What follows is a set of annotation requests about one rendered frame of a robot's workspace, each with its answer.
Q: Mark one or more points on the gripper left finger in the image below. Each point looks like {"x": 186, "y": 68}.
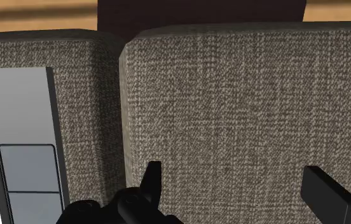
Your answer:
{"x": 138, "y": 201}

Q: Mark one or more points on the grey woven fabric sofa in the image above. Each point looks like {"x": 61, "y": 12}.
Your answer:
{"x": 240, "y": 118}

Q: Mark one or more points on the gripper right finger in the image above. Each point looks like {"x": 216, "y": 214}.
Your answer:
{"x": 330, "y": 194}

